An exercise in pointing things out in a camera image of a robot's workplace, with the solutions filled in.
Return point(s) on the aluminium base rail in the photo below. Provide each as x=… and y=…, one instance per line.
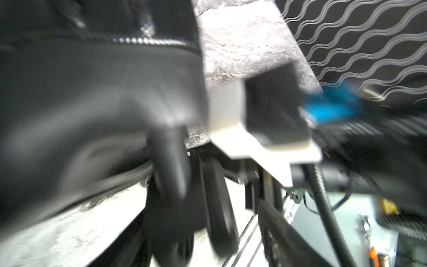
x=251, y=249

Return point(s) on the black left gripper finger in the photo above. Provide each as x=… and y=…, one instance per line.
x=283, y=246

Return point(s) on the black hard-shell suitcase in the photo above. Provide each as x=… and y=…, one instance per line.
x=96, y=96

